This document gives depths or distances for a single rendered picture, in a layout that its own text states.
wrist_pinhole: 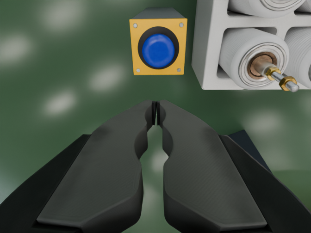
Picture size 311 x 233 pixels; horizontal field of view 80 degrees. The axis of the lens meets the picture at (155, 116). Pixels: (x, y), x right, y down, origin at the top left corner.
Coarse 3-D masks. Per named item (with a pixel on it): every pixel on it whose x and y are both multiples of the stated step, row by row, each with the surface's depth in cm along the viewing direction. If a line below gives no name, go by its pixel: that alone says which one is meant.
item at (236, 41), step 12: (228, 36) 37; (240, 36) 33; (252, 36) 31; (264, 36) 29; (276, 36) 30; (228, 48) 35; (240, 48) 31; (228, 60) 34; (240, 60) 31; (228, 72) 35; (240, 84) 34
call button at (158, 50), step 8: (152, 40) 22; (160, 40) 22; (168, 40) 22; (144, 48) 23; (152, 48) 23; (160, 48) 23; (168, 48) 23; (144, 56) 23; (152, 56) 23; (160, 56) 23; (168, 56) 23; (152, 64) 24; (160, 64) 24
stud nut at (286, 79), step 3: (285, 78) 24; (288, 78) 24; (291, 78) 24; (282, 81) 25; (285, 81) 24; (288, 81) 24; (294, 81) 24; (279, 84) 25; (282, 84) 25; (285, 84) 24; (282, 87) 25; (285, 87) 25; (285, 90) 25; (288, 90) 25
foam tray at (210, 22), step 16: (208, 0) 36; (224, 0) 33; (208, 16) 36; (224, 16) 34; (240, 16) 34; (256, 16) 34; (288, 16) 34; (304, 16) 34; (208, 32) 36; (272, 32) 37; (208, 48) 37; (192, 64) 55; (208, 64) 39; (208, 80) 40; (224, 80) 40
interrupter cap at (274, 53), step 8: (256, 48) 30; (264, 48) 30; (272, 48) 30; (280, 48) 29; (248, 56) 30; (256, 56) 30; (264, 56) 31; (272, 56) 30; (280, 56) 30; (240, 64) 31; (248, 64) 31; (280, 64) 31; (240, 72) 32; (248, 72) 32; (256, 72) 32; (248, 80) 33; (256, 80) 33; (264, 80) 32; (272, 80) 32
